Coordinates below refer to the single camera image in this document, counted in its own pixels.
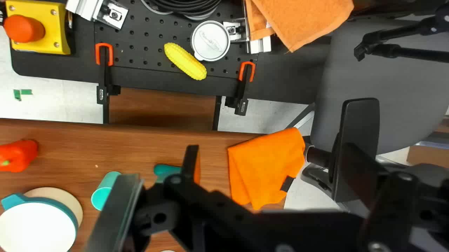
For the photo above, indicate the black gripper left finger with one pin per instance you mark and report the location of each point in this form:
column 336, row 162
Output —
column 114, row 215

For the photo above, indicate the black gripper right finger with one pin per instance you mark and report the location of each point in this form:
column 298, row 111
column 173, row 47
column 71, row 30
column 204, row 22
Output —
column 393, row 215

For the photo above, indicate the orange bell pepper toy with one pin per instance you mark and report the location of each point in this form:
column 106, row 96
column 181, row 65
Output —
column 17, row 155

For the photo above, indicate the yellow corn toy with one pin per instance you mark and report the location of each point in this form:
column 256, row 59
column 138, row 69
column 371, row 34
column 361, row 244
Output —
column 184, row 61

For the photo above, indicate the teal plastic cup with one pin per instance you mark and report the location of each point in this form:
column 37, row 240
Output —
column 104, row 192

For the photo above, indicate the white bowl with teal rim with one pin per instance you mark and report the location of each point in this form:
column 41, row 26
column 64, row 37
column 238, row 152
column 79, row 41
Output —
column 36, row 229

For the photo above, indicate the black chair armrest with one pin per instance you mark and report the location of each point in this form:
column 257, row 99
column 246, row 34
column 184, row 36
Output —
column 360, row 135

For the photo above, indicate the black table leg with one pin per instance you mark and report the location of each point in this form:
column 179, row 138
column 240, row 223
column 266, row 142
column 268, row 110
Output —
column 106, row 114
column 218, row 114

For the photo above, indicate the grey office chair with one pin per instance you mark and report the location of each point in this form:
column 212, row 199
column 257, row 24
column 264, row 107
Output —
column 384, row 85

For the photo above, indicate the orange folded cloth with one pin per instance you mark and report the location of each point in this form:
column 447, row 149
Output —
column 264, row 170

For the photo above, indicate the orange black bar clamp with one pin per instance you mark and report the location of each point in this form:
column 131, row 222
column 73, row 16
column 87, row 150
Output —
column 243, row 89
column 104, row 75

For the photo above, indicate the black tripod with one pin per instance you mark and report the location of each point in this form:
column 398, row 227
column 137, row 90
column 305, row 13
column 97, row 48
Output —
column 402, row 50

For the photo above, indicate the yellow emergency stop box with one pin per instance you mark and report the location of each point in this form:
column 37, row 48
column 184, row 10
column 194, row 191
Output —
column 55, row 26

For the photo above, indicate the silver tin can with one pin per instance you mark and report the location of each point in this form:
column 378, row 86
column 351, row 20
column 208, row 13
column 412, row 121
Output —
column 211, row 41

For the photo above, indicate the orange emergency stop button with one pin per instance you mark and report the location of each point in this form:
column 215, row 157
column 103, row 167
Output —
column 23, row 29

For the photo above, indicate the orange terry towel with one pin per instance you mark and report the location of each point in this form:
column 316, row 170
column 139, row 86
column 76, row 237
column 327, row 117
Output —
column 302, row 19

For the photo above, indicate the aluminium bracket with black plate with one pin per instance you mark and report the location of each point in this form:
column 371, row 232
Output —
column 100, row 12

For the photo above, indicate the aluminium bracket holding can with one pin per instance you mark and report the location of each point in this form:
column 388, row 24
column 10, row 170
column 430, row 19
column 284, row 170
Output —
column 256, row 43

